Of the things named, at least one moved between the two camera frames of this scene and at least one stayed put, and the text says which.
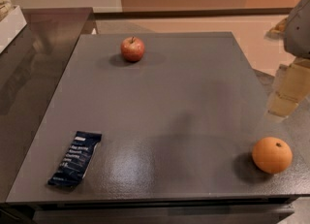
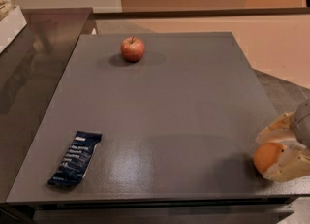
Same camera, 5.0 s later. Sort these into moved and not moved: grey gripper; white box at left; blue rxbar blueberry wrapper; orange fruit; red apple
Moved: orange fruit; grey gripper
Not moved: red apple; white box at left; blue rxbar blueberry wrapper
